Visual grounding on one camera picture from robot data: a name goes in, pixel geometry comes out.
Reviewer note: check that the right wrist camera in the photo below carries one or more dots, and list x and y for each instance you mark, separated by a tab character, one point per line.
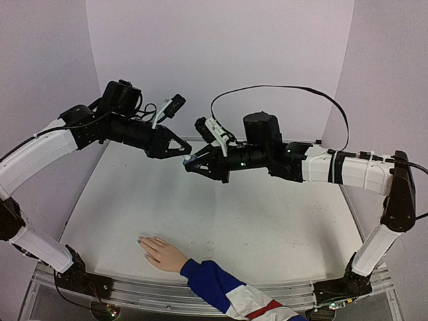
214	133

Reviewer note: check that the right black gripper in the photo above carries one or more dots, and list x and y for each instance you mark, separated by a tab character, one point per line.
220	164

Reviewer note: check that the mannequin hand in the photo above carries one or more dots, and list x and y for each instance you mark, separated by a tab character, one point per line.
162	255

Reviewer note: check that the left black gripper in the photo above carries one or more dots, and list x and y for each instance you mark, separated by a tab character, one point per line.
160	147

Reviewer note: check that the blue white red sleeve forearm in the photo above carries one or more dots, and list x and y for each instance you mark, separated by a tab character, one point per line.
234	298

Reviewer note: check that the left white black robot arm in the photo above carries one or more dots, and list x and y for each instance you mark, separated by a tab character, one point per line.
117	116

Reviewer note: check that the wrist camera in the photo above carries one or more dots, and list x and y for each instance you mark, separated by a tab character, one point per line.
214	133
168	110

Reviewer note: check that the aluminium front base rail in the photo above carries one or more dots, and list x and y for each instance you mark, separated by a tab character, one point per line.
146	300

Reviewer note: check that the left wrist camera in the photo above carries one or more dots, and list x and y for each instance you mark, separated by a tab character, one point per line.
168	110

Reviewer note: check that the blue nail polish bottle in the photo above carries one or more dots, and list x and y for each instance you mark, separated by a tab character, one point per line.
186	162

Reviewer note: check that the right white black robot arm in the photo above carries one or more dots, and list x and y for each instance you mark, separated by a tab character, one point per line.
303	163

